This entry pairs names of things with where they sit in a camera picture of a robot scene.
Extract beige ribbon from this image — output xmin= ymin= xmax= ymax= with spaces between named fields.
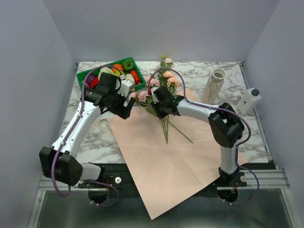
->
xmin=92 ymin=119 xmax=113 ymax=135

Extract pink flower bouquet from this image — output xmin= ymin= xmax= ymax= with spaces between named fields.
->
xmin=145 ymin=73 xmax=170 ymax=144

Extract pink rose stem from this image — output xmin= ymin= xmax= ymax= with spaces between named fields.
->
xmin=129 ymin=90 xmax=194 ymax=144

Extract pink wrapping paper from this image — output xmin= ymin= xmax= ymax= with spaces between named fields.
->
xmin=108 ymin=89 xmax=247 ymax=220

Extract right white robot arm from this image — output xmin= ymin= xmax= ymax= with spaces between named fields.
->
xmin=151 ymin=86 xmax=245 ymax=186

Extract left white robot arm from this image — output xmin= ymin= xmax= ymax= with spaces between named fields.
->
xmin=39 ymin=73 xmax=135 ymax=188

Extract white ceramic vase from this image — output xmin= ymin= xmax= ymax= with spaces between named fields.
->
xmin=202 ymin=69 xmax=226 ymax=105

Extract peach rose stem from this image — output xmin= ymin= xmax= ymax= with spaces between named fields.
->
xmin=159 ymin=71 xmax=179 ymax=141

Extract red tomato toy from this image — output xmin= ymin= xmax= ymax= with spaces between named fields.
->
xmin=90 ymin=77 xmax=99 ymax=88

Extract white egg-shaped vegetable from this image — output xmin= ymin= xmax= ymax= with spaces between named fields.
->
xmin=125 ymin=73 xmax=135 ymax=84

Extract red chili pepper toy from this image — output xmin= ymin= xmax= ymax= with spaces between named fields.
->
xmin=130 ymin=70 xmax=141 ymax=85

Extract green lettuce toy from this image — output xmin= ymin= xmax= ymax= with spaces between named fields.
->
xmin=98 ymin=67 xmax=116 ymax=79

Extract purple onion toy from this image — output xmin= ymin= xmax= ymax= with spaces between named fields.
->
xmin=86 ymin=74 xmax=97 ymax=85

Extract orange pumpkin toy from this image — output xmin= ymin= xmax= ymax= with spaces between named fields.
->
xmin=112 ymin=64 xmax=124 ymax=72

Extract green plastic tray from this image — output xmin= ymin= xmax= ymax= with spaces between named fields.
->
xmin=76 ymin=57 xmax=146 ymax=91

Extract green bell pepper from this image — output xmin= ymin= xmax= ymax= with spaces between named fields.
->
xmin=122 ymin=58 xmax=134 ymax=71

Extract white rose stem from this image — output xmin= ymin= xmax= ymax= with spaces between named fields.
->
xmin=156 ymin=54 xmax=174 ymax=74

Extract white spray bottle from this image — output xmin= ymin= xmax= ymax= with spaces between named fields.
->
xmin=237 ymin=88 xmax=262 ymax=115

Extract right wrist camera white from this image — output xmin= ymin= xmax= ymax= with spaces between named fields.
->
xmin=148 ymin=86 xmax=158 ymax=104

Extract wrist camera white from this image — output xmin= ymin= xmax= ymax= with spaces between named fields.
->
xmin=117 ymin=79 xmax=135 ymax=97
xmin=148 ymin=86 xmax=158 ymax=104

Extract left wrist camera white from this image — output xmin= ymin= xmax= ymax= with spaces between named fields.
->
xmin=117 ymin=79 xmax=135 ymax=97

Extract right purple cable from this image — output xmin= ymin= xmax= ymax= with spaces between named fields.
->
xmin=146 ymin=69 xmax=261 ymax=206

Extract purple cable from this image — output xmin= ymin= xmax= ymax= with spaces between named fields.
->
xmin=146 ymin=69 xmax=261 ymax=206
xmin=51 ymin=65 xmax=126 ymax=207

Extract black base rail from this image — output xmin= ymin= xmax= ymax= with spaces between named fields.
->
xmin=78 ymin=162 xmax=274 ymax=202

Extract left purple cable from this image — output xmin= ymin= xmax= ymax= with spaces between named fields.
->
xmin=51 ymin=65 xmax=126 ymax=207

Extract aluminium frame rail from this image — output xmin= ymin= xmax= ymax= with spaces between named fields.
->
xmin=27 ymin=170 xmax=292 ymax=228

